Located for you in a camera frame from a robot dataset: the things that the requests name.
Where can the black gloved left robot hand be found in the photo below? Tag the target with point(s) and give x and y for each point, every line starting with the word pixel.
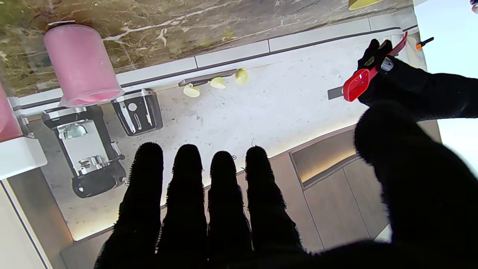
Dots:
pixel 429 93

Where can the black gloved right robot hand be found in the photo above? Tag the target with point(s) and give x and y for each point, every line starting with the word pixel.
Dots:
pixel 429 209

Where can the red plastic spoon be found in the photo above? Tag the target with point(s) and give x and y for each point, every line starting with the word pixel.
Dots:
pixel 356 86

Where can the pink container with white lid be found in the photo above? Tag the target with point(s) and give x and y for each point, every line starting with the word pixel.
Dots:
pixel 11 149

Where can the yellow plastic bowl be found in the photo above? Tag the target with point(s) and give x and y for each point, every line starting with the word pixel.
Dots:
pixel 364 3

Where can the yellow lemon piece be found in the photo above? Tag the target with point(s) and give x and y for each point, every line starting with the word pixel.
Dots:
pixel 218 82
pixel 191 91
pixel 241 76

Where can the dark cutting board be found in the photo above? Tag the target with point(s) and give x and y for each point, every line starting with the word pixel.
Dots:
pixel 209 77

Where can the black espresso machine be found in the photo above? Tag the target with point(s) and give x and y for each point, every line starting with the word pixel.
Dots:
pixel 89 157

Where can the pink measuring cup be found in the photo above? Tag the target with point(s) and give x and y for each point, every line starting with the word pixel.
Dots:
pixel 82 67

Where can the tall brown cabinet panel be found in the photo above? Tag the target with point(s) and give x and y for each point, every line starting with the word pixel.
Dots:
pixel 22 231

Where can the black wall power strip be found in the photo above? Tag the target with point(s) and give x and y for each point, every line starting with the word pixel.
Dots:
pixel 335 93

